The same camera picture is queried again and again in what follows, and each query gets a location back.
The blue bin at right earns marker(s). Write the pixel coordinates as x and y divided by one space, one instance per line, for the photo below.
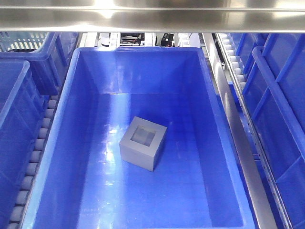
272 80

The blue bin at left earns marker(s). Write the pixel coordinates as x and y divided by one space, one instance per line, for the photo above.
21 112

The white roller track right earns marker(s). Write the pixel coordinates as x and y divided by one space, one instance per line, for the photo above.
234 62

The gray cube base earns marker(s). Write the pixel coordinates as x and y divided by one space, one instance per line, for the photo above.
142 142

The blue bin rear left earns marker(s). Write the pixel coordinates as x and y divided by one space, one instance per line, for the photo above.
49 55

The steel shelf beam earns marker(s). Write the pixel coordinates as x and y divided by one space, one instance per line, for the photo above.
153 15

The white roller track left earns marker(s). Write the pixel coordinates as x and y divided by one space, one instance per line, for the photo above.
36 154

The white roller track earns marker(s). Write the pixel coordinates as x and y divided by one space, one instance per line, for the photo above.
234 62
36 154

